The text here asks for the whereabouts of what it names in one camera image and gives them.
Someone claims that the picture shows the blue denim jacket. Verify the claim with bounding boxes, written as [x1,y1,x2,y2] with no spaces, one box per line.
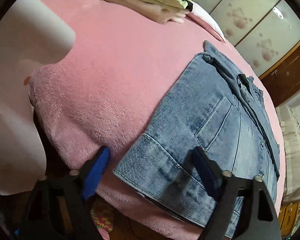
[113,41,280,227]

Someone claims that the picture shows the beige window curtain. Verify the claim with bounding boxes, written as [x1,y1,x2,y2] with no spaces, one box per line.
[276,105,300,204]

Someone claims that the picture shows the brown wooden door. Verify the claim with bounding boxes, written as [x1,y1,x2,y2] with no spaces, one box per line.
[261,46,300,107]

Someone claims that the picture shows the pink fleece bed blanket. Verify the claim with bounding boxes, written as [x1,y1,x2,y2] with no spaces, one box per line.
[27,0,287,240]

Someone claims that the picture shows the floral sliding wardrobe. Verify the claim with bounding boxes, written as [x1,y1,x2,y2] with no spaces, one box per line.
[194,0,300,76]

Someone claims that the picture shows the white pink pillow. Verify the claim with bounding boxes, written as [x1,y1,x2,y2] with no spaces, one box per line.
[187,2,226,43]

